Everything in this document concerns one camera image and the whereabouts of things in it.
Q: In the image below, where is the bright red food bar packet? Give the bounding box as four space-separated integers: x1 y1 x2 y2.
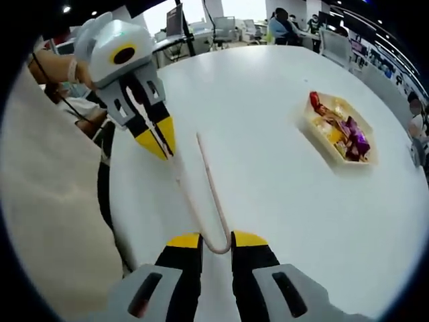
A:
308 91 322 111

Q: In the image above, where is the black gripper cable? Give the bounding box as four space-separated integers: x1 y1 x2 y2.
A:
32 52 113 135

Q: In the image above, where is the white mesh office chair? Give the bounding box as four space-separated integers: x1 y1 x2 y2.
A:
319 28 352 68

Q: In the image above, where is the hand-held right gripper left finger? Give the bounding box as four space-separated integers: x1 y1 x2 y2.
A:
78 231 204 322

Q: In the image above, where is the cream hexagonal container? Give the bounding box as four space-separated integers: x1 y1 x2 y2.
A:
302 89 379 168

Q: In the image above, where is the grey office chair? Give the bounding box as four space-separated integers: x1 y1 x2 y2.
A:
212 15 238 44

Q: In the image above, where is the black display stand pole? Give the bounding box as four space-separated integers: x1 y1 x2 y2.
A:
174 0 198 57

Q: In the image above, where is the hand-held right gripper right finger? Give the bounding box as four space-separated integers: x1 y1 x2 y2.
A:
230 229 367 322

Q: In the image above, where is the person's left hand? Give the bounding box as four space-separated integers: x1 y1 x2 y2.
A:
76 62 97 91

